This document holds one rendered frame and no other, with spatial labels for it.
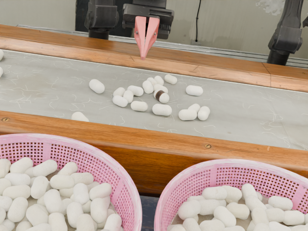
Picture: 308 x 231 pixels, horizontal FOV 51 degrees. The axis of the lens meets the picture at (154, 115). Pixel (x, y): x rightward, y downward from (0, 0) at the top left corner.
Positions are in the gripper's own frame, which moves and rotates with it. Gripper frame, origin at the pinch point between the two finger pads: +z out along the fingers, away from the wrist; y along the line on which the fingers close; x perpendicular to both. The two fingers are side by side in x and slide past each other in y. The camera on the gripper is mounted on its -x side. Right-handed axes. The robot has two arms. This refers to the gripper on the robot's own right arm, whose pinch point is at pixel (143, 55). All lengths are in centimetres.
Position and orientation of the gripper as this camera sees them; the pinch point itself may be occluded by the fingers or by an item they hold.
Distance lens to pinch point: 65.0
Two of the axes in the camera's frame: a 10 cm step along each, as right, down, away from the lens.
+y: 9.9, 1.2, 0.6
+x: -1.0, 3.6, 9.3
